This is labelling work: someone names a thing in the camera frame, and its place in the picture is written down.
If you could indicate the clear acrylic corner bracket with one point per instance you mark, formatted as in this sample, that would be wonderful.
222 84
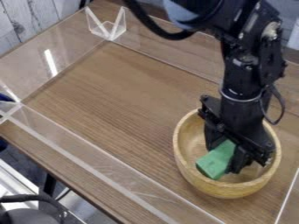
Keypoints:
107 30

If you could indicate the green rectangular block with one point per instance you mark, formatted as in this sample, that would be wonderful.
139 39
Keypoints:
214 163

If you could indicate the brown wooden bowl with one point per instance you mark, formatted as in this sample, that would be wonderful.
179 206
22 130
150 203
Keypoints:
233 186

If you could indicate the black table leg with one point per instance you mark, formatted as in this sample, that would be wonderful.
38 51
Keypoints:
50 185

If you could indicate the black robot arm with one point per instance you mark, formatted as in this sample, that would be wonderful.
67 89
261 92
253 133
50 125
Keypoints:
247 27

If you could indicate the clear acrylic tray wall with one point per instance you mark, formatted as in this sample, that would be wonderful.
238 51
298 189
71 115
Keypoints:
106 142

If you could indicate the blue object at edge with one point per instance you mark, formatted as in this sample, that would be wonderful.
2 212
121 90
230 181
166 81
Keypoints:
6 98

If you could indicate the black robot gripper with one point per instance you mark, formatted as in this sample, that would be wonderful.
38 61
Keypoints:
237 121

